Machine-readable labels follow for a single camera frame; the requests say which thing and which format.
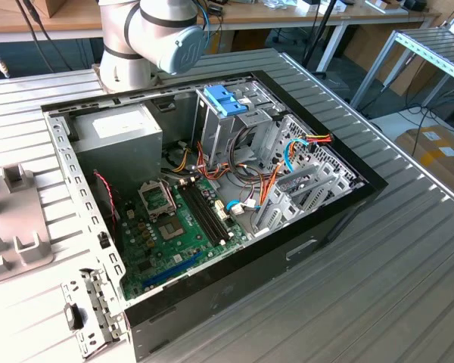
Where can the cardboard box yellow tape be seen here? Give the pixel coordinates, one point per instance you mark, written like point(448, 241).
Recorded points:
point(431, 151)

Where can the white board power connector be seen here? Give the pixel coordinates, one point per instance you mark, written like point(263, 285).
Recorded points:
point(221, 211)

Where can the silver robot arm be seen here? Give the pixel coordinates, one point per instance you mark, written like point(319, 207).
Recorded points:
point(155, 30)

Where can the grey metal drive cage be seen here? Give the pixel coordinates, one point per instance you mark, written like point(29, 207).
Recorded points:
point(219, 136)

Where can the CPU socket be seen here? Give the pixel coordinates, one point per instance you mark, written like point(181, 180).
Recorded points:
point(170, 230)

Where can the grey metal disk bay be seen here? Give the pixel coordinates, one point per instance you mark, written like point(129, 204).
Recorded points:
point(318, 196)

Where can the black plastic case latch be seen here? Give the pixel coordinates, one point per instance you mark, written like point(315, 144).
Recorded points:
point(72, 317)

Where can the black tripod stand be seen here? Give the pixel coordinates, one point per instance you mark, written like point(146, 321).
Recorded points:
point(313, 45)

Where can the black RAM slot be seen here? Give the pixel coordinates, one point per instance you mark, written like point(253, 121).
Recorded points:
point(208, 212)
point(213, 210)
point(199, 215)
point(203, 214)

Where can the wooden desk white frame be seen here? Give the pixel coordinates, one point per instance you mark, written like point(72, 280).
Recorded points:
point(79, 22)
point(287, 15)

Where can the black open PC case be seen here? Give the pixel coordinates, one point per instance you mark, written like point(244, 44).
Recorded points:
point(249, 272)

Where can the blue plastic drive latch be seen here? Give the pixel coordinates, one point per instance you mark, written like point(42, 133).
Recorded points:
point(221, 100)

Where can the grey power supply unit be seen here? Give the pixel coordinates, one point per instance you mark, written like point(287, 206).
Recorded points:
point(121, 155)

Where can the grey plastic parts rack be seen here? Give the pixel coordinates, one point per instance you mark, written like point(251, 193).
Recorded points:
point(19, 208)

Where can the green motherboard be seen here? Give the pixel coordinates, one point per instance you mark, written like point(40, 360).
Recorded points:
point(196, 246)

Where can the blue expansion slot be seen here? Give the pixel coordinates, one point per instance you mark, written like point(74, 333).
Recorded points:
point(172, 270)

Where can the small brown cardboard box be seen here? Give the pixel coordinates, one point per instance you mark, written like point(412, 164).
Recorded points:
point(51, 7)

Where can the aluminium slat table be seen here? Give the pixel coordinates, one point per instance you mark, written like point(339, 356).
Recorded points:
point(431, 45)

